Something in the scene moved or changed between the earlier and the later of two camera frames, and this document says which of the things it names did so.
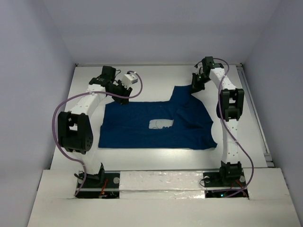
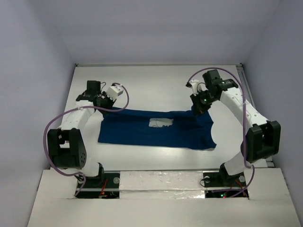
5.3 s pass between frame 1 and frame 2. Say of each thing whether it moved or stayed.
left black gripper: moved
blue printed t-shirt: moved
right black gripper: moved
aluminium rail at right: stayed
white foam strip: stayed
